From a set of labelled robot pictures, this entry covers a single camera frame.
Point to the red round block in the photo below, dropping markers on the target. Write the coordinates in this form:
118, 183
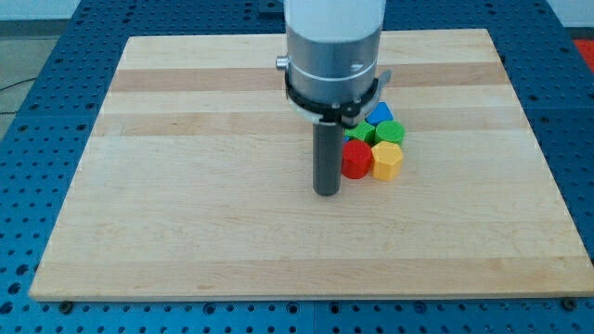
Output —
356, 159

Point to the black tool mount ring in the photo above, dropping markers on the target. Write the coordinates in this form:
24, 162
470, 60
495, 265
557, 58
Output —
346, 114

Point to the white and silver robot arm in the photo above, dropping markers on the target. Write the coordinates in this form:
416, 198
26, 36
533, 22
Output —
330, 74

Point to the light wooden board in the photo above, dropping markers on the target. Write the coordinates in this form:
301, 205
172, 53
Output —
196, 185

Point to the blue triangle block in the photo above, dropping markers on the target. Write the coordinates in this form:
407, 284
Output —
381, 113

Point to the green star block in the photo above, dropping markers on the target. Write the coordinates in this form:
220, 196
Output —
364, 131

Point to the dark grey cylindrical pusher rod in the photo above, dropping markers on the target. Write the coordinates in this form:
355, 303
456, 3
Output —
327, 158

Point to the green round block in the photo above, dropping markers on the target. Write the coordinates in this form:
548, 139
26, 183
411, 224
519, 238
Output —
390, 131

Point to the yellow hexagon block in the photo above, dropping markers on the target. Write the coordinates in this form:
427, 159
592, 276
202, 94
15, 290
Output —
387, 160

